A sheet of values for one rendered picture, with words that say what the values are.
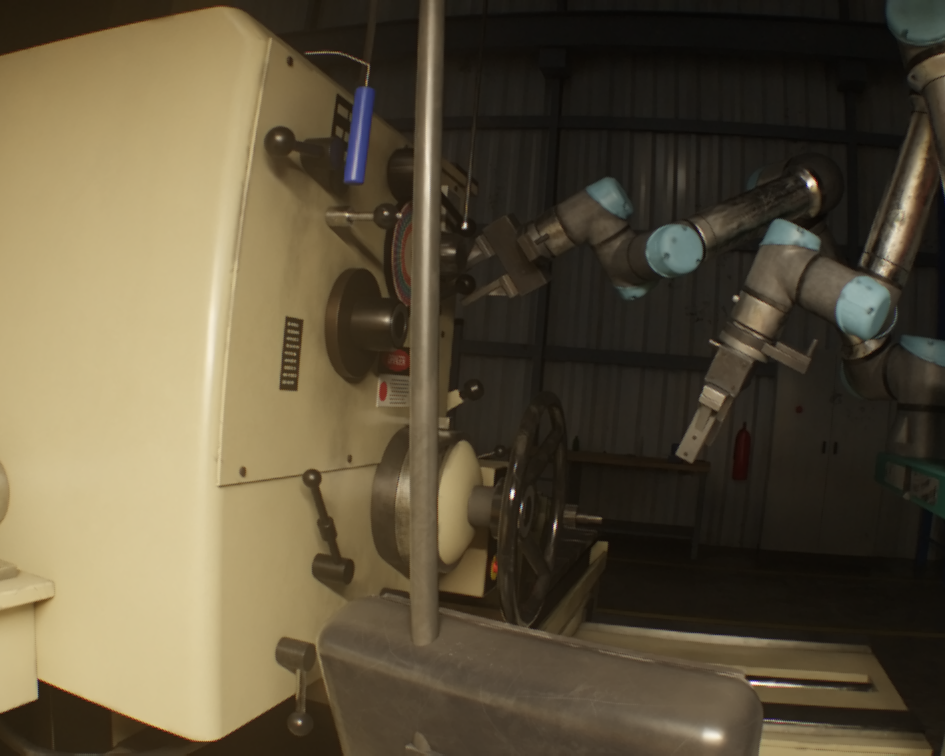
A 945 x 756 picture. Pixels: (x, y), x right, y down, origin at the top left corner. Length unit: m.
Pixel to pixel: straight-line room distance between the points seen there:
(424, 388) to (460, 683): 0.20
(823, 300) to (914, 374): 0.57
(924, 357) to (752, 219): 0.47
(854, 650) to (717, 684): 2.22
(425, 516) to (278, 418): 0.42
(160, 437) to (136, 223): 0.24
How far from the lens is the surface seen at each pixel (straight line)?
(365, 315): 1.05
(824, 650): 2.71
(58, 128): 1.09
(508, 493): 1.08
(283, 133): 0.86
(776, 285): 1.05
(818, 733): 2.02
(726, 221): 1.26
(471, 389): 1.54
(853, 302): 1.01
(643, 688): 0.52
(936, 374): 1.56
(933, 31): 1.05
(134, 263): 0.93
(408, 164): 1.18
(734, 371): 1.03
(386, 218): 0.99
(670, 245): 1.17
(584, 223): 1.30
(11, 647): 1.07
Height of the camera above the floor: 1.47
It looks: 1 degrees up
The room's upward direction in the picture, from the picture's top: 5 degrees clockwise
